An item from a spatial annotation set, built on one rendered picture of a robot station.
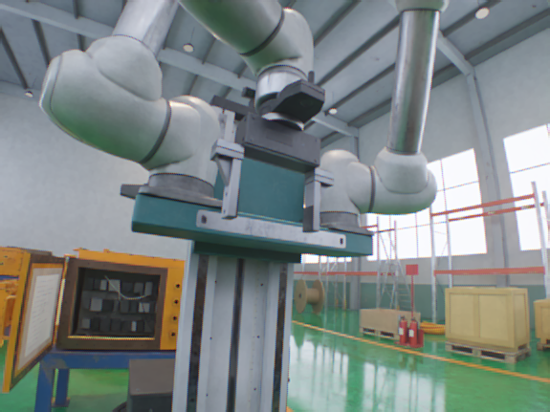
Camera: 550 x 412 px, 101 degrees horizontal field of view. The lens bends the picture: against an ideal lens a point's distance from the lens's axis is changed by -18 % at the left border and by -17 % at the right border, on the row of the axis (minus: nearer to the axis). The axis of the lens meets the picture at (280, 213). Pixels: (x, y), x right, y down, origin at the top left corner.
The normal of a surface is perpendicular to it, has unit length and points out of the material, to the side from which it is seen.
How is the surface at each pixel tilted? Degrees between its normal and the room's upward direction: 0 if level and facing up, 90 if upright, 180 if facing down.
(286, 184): 90
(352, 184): 92
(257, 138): 90
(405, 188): 130
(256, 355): 90
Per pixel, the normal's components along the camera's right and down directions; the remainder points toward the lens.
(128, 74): 0.77, 0.01
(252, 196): 0.51, -0.18
